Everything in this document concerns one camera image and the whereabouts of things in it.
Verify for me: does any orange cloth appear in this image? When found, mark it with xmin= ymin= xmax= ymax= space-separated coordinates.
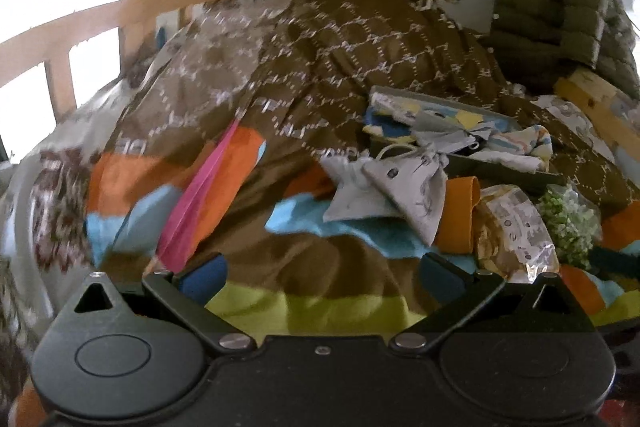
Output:
xmin=441 ymin=176 xmax=482 ymax=254

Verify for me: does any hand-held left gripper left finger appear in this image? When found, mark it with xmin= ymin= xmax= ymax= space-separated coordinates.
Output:
xmin=72 ymin=252 xmax=257 ymax=356

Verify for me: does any grey drawstring pouch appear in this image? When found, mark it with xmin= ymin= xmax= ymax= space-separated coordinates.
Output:
xmin=319 ymin=143 xmax=397 ymax=224

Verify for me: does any grey tray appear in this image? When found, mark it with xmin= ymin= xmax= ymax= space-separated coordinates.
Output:
xmin=366 ymin=84 xmax=569 ymax=196

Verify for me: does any grey printed baby garment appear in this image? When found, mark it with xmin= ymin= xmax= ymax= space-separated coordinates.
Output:
xmin=361 ymin=148 xmax=449 ymax=246

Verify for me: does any olive puffer jacket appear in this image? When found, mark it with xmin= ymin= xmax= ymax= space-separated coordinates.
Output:
xmin=481 ymin=0 xmax=640 ymax=96

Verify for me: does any blue yellow patterned cloth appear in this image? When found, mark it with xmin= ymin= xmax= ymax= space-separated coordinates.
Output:
xmin=362 ymin=98 xmax=517 ymax=144

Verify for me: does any white floral bedsheet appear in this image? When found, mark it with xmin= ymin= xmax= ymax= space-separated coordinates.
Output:
xmin=0 ymin=52 xmax=168 ymax=358

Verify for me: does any wooden bed end board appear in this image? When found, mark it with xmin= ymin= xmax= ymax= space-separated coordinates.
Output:
xmin=554 ymin=67 xmax=640 ymax=148

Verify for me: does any brown quilt with colourful stripes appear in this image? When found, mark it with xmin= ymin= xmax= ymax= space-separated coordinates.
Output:
xmin=85 ymin=0 xmax=640 ymax=349

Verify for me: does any white patterned cloth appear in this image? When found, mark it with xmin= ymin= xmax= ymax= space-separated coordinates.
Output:
xmin=489 ymin=123 xmax=554 ymax=174

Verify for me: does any white swirl-pattern sheet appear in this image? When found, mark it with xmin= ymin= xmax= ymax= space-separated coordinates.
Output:
xmin=529 ymin=96 xmax=617 ymax=158

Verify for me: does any wooden slatted bed rail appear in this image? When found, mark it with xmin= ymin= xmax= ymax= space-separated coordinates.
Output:
xmin=0 ymin=0 xmax=237 ymax=124

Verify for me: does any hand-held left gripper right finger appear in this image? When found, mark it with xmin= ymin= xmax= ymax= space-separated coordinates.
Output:
xmin=389 ymin=251 xmax=577 ymax=354

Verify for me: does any golden bread packet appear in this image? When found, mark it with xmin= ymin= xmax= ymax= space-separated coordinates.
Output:
xmin=471 ymin=183 xmax=562 ymax=284

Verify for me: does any green pea snack bag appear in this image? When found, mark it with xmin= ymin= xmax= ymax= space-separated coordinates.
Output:
xmin=536 ymin=183 xmax=602 ymax=271

